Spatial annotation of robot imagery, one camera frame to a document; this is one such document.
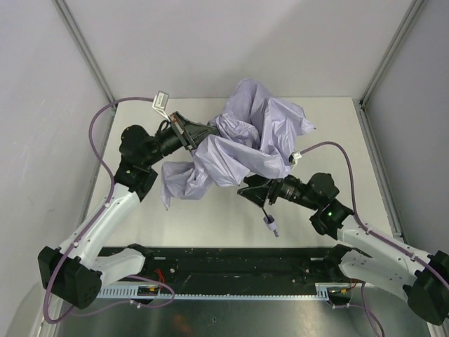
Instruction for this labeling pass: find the lavender folding umbrella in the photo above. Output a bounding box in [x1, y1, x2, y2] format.
[161, 79, 315, 208]

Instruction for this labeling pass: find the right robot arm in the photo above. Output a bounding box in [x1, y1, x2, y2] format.
[237, 173, 448, 326]

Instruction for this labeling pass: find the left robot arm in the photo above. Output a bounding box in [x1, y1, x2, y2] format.
[38, 112, 219, 309]

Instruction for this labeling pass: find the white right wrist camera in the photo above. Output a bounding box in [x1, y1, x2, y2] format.
[288, 151, 302, 167]

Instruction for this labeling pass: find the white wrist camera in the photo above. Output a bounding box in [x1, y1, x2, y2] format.
[152, 91, 172, 123]
[288, 151, 302, 167]

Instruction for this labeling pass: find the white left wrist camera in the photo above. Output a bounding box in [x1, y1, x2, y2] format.
[152, 91, 172, 123]

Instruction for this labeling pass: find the grey slotted cable duct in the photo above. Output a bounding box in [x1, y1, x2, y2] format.
[97, 282, 355, 301]

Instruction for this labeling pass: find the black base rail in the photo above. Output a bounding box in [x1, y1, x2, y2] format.
[98, 246, 351, 296]

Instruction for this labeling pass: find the left aluminium frame post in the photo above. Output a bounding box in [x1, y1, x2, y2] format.
[52, 0, 115, 103]

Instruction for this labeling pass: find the aluminium frame post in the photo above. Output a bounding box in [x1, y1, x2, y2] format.
[52, 0, 115, 103]
[358, 0, 428, 107]

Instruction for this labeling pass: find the right aluminium frame post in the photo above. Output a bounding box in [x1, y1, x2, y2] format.
[358, 0, 428, 107]

